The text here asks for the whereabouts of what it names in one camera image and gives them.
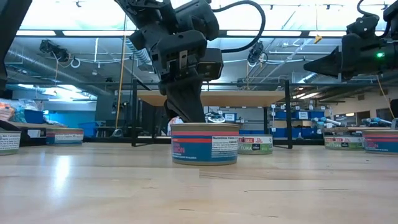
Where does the ribbed flexible duct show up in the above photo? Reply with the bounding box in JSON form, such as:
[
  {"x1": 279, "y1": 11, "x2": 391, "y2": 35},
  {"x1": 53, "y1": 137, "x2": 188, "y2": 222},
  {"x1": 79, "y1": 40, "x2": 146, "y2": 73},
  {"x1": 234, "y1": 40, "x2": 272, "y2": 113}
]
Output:
[{"x1": 124, "y1": 39, "x2": 154, "y2": 67}]

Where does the grey metal cabinet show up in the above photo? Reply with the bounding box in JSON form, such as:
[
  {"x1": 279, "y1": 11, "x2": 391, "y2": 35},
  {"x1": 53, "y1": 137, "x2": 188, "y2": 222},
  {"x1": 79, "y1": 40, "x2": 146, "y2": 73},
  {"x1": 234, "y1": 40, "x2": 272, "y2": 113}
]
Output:
[{"x1": 95, "y1": 95, "x2": 118, "y2": 123}]

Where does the fluorescent ceiling lamp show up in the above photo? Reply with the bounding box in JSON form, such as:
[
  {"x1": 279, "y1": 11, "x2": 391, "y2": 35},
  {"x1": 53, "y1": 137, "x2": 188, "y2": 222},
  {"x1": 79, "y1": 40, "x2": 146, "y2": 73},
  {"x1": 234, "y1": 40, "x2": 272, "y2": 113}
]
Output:
[
  {"x1": 292, "y1": 91, "x2": 322, "y2": 101},
  {"x1": 17, "y1": 83, "x2": 91, "y2": 101}
]

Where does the colourful snack bags pile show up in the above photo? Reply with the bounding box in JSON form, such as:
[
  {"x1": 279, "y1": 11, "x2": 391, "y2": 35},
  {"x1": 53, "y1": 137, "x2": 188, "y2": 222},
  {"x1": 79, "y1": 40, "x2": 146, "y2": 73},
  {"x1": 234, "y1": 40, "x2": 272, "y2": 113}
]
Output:
[{"x1": 0, "y1": 98, "x2": 26, "y2": 123}]

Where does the black left wrist camera cable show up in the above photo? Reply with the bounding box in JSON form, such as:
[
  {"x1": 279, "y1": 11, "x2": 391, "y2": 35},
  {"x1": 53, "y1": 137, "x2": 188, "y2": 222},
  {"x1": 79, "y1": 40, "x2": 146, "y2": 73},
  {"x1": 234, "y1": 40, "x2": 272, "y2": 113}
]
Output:
[{"x1": 212, "y1": 0, "x2": 267, "y2": 54}]

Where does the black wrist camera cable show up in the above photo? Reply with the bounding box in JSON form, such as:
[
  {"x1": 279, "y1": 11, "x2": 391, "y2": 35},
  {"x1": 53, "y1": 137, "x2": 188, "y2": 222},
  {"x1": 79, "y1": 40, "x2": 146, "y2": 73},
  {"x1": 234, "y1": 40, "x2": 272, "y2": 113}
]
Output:
[
  {"x1": 212, "y1": 0, "x2": 267, "y2": 54},
  {"x1": 356, "y1": 0, "x2": 391, "y2": 39}
]

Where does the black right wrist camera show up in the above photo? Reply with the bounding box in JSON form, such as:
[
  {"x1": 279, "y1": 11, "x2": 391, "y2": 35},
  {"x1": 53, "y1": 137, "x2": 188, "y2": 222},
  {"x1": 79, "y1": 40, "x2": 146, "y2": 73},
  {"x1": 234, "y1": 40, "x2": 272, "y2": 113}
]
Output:
[{"x1": 346, "y1": 14, "x2": 381, "y2": 35}]

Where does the green white tuna can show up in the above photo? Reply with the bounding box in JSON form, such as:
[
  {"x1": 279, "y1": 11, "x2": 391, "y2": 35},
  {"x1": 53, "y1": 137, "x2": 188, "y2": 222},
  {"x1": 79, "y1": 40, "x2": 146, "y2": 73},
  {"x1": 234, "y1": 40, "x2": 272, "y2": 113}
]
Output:
[
  {"x1": 238, "y1": 134, "x2": 274, "y2": 156},
  {"x1": 0, "y1": 130, "x2": 22, "y2": 156},
  {"x1": 323, "y1": 135, "x2": 364, "y2": 151}
]

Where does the silver ventilation duct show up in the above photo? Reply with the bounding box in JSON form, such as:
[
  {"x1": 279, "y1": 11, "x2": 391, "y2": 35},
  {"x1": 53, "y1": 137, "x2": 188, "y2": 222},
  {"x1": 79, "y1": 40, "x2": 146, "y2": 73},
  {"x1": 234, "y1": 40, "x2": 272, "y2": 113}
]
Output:
[
  {"x1": 298, "y1": 72, "x2": 323, "y2": 84},
  {"x1": 4, "y1": 42, "x2": 113, "y2": 97}
]

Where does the wooden workbench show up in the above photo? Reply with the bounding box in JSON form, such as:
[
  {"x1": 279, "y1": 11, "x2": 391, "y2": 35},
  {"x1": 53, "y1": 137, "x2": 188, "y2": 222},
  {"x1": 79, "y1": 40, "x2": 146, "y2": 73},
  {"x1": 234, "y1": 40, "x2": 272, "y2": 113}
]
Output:
[
  {"x1": 0, "y1": 120, "x2": 68, "y2": 130},
  {"x1": 323, "y1": 126, "x2": 394, "y2": 132}
]

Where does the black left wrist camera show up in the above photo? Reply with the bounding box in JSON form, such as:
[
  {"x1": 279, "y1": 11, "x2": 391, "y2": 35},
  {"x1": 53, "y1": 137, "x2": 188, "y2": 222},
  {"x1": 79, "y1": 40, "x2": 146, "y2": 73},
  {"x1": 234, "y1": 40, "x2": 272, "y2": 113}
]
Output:
[{"x1": 195, "y1": 47, "x2": 224, "y2": 81}]

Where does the black aluminium table frame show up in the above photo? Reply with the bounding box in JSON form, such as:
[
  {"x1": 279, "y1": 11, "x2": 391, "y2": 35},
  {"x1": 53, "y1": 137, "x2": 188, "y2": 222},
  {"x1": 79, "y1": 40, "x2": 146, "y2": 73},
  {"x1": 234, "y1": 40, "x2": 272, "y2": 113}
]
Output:
[{"x1": 0, "y1": 119, "x2": 326, "y2": 147}]

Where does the blue storage bin white label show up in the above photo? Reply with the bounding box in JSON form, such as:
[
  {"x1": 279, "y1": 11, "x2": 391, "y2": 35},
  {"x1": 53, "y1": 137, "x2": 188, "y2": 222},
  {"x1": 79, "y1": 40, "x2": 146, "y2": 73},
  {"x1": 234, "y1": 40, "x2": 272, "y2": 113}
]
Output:
[{"x1": 295, "y1": 110, "x2": 326, "y2": 121}]

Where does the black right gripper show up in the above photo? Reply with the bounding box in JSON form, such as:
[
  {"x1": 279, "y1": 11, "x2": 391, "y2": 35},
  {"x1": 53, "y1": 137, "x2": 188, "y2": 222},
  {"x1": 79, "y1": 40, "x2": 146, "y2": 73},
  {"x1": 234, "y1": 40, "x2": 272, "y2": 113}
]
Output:
[{"x1": 303, "y1": 32, "x2": 390, "y2": 81}]

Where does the black ceiling camera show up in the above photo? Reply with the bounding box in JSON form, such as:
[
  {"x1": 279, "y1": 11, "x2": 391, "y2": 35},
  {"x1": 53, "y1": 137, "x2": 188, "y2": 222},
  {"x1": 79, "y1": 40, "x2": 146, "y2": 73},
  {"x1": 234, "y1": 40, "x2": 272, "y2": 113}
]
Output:
[{"x1": 247, "y1": 40, "x2": 268, "y2": 66}]

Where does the wooden shelf black frame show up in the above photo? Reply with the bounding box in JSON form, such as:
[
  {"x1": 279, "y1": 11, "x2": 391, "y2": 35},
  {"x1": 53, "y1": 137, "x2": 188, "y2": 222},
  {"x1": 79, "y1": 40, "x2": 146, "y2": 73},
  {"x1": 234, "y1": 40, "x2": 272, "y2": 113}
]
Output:
[{"x1": 131, "y1": 78, "x2": 294, "y2": 147}]

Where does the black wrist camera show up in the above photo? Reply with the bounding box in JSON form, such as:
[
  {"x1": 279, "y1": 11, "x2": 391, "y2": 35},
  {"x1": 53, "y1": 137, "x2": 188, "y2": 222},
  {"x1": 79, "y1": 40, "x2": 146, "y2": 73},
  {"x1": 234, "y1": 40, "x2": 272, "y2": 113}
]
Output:
[
  {"x1": 195, "y1": 47, "x2": 224, "y2": 81},
  {"x1": 346, "y1": 14, "x2": 381, "y2": 35}
]

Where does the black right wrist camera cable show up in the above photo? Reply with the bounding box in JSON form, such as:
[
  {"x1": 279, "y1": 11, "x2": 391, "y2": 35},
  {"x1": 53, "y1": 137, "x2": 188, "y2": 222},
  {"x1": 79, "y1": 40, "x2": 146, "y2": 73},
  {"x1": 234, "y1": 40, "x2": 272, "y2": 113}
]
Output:
[{"x1": 356, "y1": 0, "x2": 391, "y2": 39}]

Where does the blue red salmon can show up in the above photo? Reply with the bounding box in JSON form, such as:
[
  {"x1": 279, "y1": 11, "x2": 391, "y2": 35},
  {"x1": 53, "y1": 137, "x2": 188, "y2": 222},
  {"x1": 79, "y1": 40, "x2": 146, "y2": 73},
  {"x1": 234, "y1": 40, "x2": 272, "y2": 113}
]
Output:
[
  {"x1": 361, "y1": 129, "x2": 398, "y2": 156},
  {"x1": 45, "y1": 128, "x2": 85, "y2": 146},
  {"x1": 170, "y1": 122, "x2": 241, "y2": 166}
]

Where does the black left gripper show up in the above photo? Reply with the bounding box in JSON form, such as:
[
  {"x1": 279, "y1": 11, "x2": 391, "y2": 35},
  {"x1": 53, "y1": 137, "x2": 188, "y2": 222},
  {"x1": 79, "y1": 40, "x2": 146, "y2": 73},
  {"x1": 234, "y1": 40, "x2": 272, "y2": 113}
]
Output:
[{"x1": 129, "y1": 29, "x2": 208, "y2": 124}]

